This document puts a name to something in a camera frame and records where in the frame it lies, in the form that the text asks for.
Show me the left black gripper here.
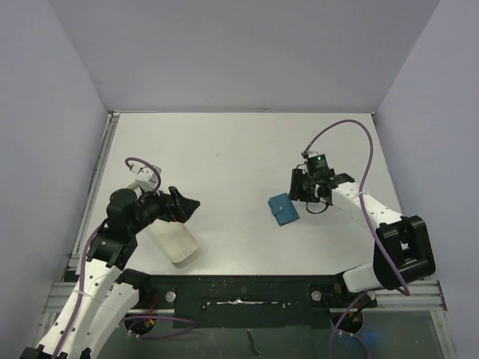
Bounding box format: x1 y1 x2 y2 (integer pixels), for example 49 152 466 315
129 182 199 234

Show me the blue leather card holder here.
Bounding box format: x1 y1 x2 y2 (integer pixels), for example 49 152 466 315
267 193 299 227

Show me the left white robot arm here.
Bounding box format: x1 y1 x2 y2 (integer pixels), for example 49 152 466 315
21 186 201 358

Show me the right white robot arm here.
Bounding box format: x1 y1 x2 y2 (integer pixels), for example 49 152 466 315
289 168 436 306

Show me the white oblong plastic tray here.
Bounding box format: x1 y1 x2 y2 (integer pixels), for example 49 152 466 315
145 216 198 265

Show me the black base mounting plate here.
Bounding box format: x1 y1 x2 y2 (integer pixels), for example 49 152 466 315
61 274 379 330

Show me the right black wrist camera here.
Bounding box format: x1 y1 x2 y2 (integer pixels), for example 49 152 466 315
302 150 329 176

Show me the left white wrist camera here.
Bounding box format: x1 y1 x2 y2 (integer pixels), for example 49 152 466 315
129 165 162 192

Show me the aluminium left side rail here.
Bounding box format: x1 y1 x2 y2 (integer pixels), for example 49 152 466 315
66 111 120 271

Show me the aluminium rail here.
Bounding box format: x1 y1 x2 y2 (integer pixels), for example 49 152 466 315
40 280 448 315
66 111 120 271

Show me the aluminium front rail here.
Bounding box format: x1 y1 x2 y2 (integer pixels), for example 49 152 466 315
40 280 448 315

